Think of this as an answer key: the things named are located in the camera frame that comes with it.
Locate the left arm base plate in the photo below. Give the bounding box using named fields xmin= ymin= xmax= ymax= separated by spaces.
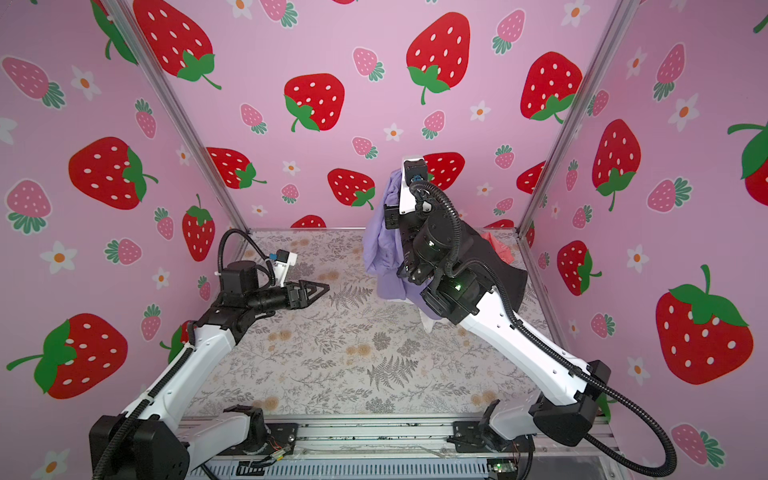
xmin=230 ymin=422 xmax=299 ymax=458

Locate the white cloth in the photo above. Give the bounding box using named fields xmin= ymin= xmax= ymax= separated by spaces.
xmin=420 ymin=306 xmax=443 ymax=334

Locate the corner aluminium post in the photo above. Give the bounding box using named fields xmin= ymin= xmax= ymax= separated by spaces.
xmin=516 ymin=0 xmax=640 ymax=238
xmin=104 ymin=0 xmax=249 ymax=230

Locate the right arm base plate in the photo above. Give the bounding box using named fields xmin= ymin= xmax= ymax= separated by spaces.
xmin=446 ymin=421 xmax=535 ymax=454

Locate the right corner aluminium post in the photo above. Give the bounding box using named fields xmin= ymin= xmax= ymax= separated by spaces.
xmin=516 ymin=0 xmax=640 ymax=238

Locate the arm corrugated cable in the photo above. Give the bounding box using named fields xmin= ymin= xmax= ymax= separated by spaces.
xmin=407 ymin=179 xmax=679 ymax=478
xmin=92 ymin=227 xmax=277 ymax=480

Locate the pink cloth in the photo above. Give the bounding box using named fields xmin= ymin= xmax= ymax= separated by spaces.
xmin=481 ymin=232 xmax=515 ymax=265

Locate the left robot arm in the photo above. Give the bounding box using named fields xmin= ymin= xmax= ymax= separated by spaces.
xmin=89 ymin=261 xmax=330 ymax=479

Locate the aluminium rail frame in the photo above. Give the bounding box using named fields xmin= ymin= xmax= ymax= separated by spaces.
xmin=179 ymin=412 xmax=633 ymax=479

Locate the left corner aluminium post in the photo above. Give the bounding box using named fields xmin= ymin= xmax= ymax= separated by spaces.
xmin=104 ymin=0 xmax=249 ymax=230

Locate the dark grey cloth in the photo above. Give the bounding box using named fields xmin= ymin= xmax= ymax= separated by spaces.
xmin=458 ymin=223 xmax=528 ymax=312

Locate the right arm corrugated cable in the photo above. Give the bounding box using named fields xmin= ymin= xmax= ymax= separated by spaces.
xmin=407 ymin=179 xmax=679 ymax=478

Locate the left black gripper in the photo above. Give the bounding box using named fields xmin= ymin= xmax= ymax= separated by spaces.
xmin=247 ymin=281 xmax=328 ymax=320

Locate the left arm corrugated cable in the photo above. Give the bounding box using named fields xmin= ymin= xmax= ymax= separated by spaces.
xmin=92 ymin=227 xmax=277 ymax=480

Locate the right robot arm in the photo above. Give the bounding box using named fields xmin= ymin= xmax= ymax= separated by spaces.
xmin=382 ymin=205 xmax=610 ymax=449

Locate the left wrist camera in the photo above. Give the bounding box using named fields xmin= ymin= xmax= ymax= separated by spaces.
xmin=269 ymin=249 xmax=298 ymax=270

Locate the purple cloth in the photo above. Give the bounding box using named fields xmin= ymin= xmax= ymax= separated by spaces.
xmin=363 ymin=169 xmax=437 ymax=318

